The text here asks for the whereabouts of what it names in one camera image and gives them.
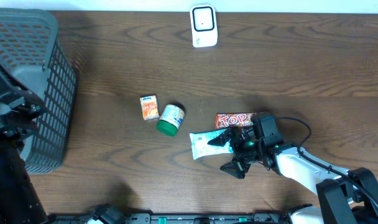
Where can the grey plastic mesh basket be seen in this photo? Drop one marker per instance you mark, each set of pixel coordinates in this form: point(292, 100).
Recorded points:
point(31, 53)

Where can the orange chocolate bar wrapper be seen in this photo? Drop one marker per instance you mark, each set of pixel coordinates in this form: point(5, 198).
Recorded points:
point(226, 120)

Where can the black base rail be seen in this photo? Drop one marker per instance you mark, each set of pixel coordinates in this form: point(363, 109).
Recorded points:
point(192, 218)

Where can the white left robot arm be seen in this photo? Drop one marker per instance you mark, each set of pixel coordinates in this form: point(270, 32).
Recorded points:
point(19, 202)

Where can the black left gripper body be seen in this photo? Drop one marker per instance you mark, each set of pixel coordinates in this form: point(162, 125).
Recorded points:
point(5, 121)

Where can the orange Kleenex tissue pack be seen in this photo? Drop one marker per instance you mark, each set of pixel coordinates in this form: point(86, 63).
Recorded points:
point(149, 106)

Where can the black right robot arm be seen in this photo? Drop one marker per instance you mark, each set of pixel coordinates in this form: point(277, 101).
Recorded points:
point(345, 196)

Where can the green cap bottle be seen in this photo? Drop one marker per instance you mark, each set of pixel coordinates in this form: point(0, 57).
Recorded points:
point(170, 120)

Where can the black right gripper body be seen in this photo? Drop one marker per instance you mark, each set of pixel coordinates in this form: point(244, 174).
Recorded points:
point(248, 152)

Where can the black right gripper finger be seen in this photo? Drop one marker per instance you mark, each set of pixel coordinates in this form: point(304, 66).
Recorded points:
point(224, 138)
point(236, 168)

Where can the white barcode scanner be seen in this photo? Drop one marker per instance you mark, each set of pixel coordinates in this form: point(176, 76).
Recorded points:
point(204, 29)

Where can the green tissue pack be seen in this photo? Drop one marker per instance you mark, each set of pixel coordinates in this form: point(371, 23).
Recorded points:
point(200, 146)

